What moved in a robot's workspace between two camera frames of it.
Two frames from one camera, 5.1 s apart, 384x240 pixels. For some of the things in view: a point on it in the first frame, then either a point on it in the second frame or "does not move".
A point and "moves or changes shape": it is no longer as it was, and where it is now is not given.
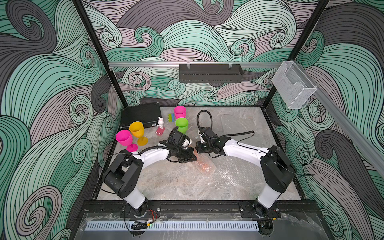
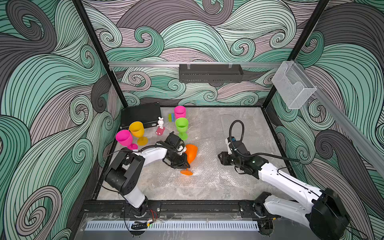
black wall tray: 210,73 does not move
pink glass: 124,138 does not move
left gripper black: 188,158 to 182,164
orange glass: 204,164 moves or changes shape
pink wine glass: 180,111 does not move
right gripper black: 199,149 to 223,157
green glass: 182,124 does not move
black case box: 148,114 does not move
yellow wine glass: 137,128 does not move
